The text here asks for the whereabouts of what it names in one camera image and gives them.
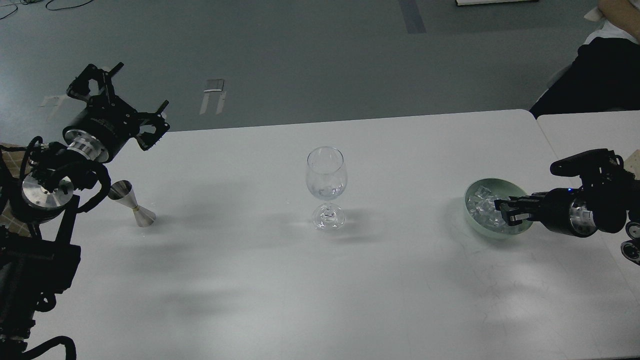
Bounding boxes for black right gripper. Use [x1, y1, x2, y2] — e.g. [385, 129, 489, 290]
[494, 187, 579, 236]

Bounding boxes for beige foam block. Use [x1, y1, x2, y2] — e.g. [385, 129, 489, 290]
[624, 149, 640, 180]

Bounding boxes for green bowl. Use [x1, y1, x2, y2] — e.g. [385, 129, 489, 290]
[462, 178, 533, 240]

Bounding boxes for clear wine glass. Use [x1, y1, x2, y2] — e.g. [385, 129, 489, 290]
[305, 146, 348, 231]

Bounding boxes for metal floor plate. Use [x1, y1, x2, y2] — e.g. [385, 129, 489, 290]
[203, 79, 226, 93]

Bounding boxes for clear ice cubes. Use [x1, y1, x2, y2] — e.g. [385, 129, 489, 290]
[466, 185, 509, 234]

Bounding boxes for person in white shirt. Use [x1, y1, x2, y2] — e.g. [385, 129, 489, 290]
[529, 0, 640, 118]

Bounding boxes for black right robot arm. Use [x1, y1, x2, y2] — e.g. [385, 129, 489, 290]
[494, 148, 640, 264]

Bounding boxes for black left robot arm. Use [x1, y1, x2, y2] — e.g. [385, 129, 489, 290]
[0, 63, 170, 360]

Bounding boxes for steel double jigger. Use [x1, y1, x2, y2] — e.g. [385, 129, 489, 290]
[107, 180, 156, 228]

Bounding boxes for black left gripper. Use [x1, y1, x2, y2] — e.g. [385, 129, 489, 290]
[62, 62, 170, 163]

